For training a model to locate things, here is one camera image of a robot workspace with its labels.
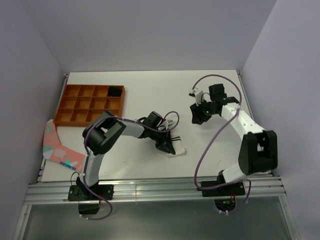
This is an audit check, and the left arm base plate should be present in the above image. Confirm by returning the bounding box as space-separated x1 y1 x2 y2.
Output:
67 184 114 202

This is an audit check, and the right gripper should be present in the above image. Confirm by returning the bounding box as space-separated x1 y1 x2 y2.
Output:
189 98 217 126

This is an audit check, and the aluminium rail frame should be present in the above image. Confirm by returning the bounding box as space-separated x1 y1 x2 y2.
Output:
14 71 301 240

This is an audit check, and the black cable clamp block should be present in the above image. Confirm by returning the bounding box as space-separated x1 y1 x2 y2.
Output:
78 203 100 215

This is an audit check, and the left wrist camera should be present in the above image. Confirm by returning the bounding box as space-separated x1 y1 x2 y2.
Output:
161 119 175 129

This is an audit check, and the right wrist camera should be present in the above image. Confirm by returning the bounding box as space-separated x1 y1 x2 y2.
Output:
188 87 204 106

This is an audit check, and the orange compartment tray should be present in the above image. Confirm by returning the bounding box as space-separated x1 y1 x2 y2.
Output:
53 84 125 127

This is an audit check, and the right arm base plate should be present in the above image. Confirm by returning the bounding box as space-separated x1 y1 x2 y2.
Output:
201 182 246 197

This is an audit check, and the pink patterned sock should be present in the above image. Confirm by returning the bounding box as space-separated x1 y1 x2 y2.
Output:
42 119 85 173

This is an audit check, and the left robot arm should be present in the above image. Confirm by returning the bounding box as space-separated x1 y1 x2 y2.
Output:
76 110 180 200

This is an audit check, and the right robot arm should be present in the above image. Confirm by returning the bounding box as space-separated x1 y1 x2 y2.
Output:
189 83 278 195

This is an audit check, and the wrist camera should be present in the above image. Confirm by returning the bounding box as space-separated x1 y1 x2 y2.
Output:
188 87 204 106
161 119 175 129

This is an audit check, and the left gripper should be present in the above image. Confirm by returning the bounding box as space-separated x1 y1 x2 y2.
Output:
148 127 175 156

